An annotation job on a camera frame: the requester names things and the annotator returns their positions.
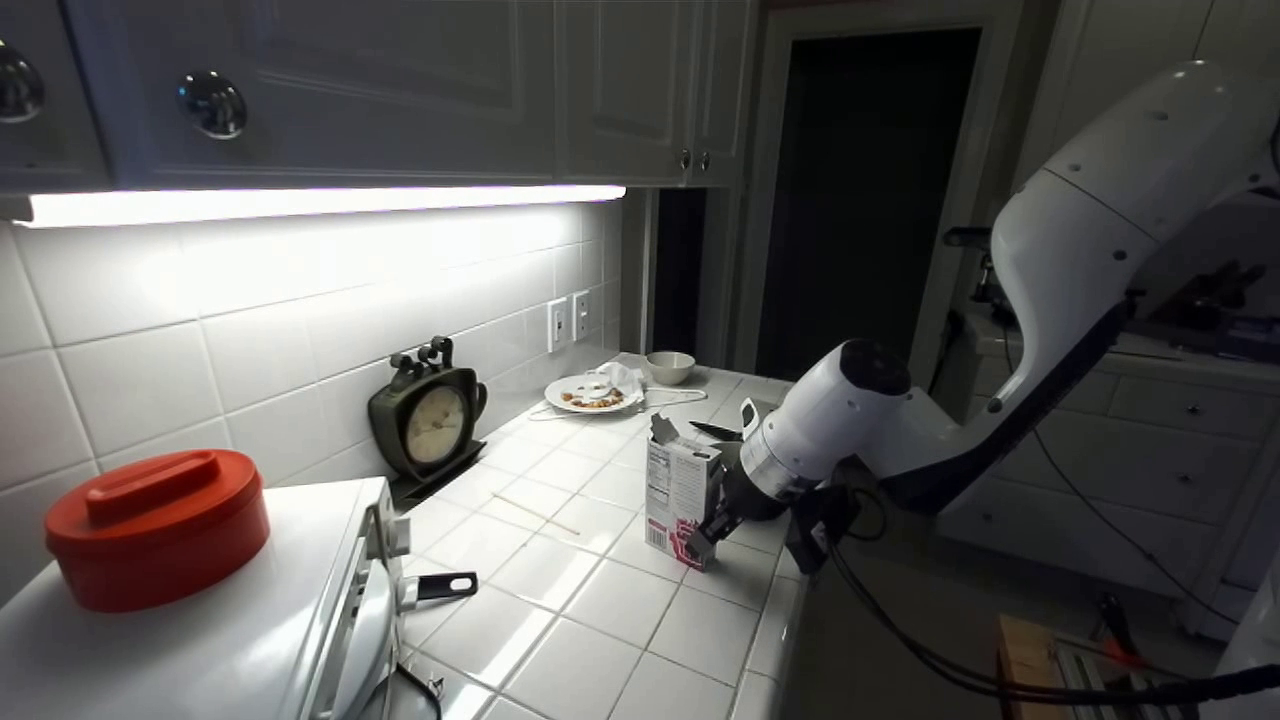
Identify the small beige bowl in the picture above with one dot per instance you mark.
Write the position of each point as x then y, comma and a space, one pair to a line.
748, 417

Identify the white power outlet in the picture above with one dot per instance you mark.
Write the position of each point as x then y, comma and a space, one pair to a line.
558, 327

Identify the round metal cabinet knob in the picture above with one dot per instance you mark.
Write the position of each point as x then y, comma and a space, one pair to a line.
212, 106
17, 82

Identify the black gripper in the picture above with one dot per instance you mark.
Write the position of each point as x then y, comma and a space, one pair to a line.
757, 489

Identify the white light switch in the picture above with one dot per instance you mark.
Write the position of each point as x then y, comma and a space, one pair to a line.
581, 313

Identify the red round lid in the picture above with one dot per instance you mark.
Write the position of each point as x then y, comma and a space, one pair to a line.
156, 533

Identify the white red milk carton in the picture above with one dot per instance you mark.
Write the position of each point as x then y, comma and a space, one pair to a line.
677, 485

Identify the white plate with food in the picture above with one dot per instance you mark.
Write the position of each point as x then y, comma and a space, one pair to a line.
584, 397

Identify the white lower cabinets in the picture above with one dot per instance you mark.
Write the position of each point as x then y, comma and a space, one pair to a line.
1132, 464

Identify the white toaster oven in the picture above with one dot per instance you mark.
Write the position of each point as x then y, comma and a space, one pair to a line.
200, 654

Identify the white upper cabinets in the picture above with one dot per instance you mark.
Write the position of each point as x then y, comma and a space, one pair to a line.
403, 82

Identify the under-cabinet light strip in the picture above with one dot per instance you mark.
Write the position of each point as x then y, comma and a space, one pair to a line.
320, 204

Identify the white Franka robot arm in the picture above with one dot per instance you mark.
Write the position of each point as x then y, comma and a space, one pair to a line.
1093, 224

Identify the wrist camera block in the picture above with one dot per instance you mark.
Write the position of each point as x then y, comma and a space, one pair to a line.
822, 515

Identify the black round clock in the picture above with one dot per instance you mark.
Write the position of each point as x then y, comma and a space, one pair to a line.
429, 425

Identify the large beige bowl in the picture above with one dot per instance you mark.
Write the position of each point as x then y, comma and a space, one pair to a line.
671, 364

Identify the white cabinets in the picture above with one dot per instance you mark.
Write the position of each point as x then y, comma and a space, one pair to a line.
403, 82
1132, 464

